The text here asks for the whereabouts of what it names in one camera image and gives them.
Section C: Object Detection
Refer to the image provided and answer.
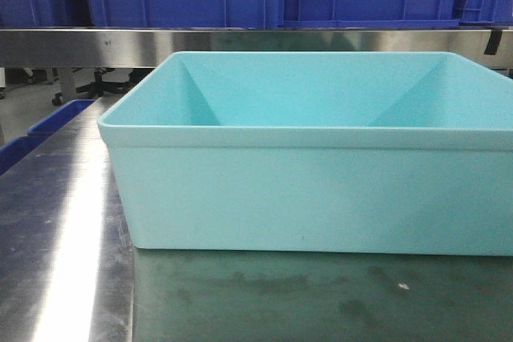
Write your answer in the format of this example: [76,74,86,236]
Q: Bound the light teal plastic bin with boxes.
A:
[98,51,512,256]

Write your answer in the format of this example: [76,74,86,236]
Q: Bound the blue bin rim lower left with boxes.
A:
[1,99,95,175]

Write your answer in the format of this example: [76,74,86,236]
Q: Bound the black tape strip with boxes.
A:
[483,28,503,56]

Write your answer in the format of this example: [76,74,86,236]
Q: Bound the black office chair base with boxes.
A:
[75,67,131,99]

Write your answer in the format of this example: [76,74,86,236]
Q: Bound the stainless steel shelf rail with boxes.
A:
[1,28,512,69]

